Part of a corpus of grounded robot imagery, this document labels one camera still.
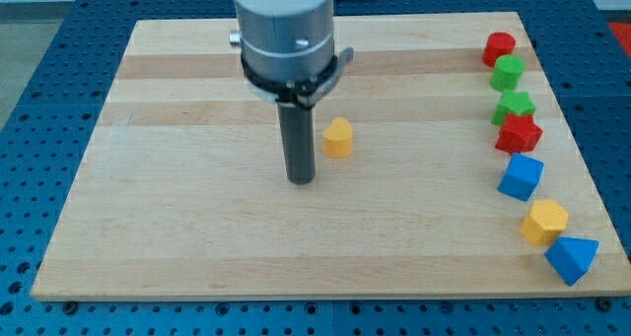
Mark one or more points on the green star block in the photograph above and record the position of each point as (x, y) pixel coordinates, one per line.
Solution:
(518, 103)

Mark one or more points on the blue cube block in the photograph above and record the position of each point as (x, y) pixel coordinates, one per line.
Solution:
(521, 177)

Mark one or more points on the red cylinder block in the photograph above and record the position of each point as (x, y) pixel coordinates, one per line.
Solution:
(497, 45)

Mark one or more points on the black clamp ring mount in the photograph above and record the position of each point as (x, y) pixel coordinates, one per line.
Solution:
(304, 94)

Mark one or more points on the wooden board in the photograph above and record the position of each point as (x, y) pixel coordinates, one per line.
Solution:
(182, 196)

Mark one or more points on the blue triangle block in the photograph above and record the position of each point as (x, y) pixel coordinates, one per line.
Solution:
(572, 257)

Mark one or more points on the yellow hexagon block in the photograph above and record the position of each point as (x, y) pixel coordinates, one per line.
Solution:
(545, 221)

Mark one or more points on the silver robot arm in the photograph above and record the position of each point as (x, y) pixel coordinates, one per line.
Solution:
(289, 59)

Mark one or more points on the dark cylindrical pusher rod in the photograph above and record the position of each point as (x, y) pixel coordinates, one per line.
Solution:
(297, 133)

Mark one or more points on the yellow heart block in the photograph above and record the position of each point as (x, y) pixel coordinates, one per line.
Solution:
(338, 139)

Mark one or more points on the red star block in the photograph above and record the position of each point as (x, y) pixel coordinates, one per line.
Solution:
(518, 134)

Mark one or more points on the green cylinder block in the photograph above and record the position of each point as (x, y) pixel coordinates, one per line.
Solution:
(507, 72)

